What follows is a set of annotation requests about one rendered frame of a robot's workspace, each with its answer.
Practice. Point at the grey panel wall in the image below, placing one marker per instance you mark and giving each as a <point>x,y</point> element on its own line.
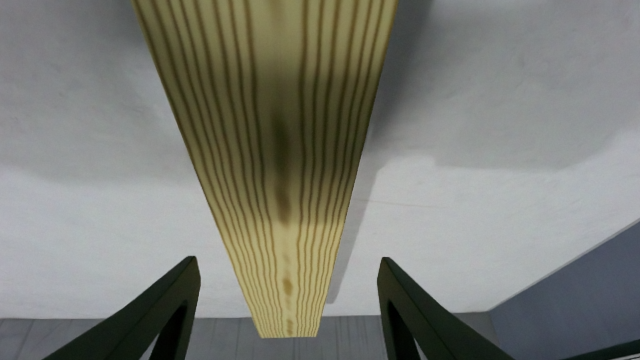
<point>338,338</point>

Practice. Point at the long wooden board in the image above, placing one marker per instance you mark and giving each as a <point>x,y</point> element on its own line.
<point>273,100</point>

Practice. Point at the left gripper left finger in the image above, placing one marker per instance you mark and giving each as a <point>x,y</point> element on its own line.
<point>167,308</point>

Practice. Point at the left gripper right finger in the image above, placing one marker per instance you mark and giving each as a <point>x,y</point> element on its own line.
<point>439,333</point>

